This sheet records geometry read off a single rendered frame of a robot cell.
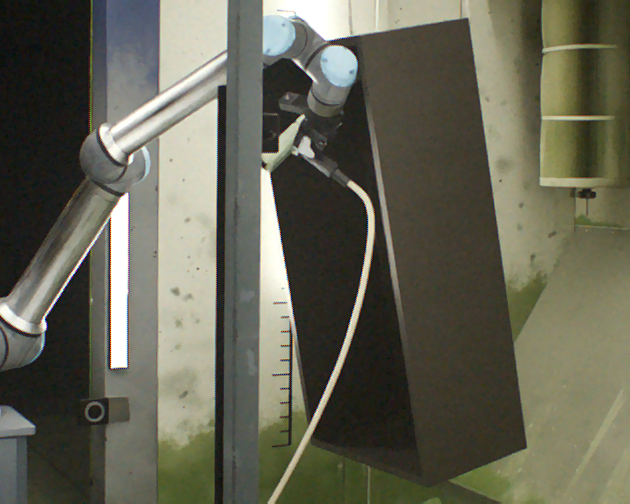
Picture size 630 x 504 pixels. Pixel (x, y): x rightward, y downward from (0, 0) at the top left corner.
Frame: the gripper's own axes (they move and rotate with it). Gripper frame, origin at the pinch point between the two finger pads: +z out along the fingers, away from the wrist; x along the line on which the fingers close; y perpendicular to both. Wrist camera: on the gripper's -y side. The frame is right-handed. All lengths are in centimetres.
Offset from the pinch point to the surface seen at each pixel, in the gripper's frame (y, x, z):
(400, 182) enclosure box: 26.4, 6.7, -4.0
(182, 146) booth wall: -49, 29, 78
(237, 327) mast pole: 33, -89, -69
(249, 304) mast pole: 33, -85, -70
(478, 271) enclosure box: 55, 13, 15
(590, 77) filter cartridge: 42, 134, 49
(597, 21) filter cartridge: 33, 145, 37
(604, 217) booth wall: 75, 133, 102
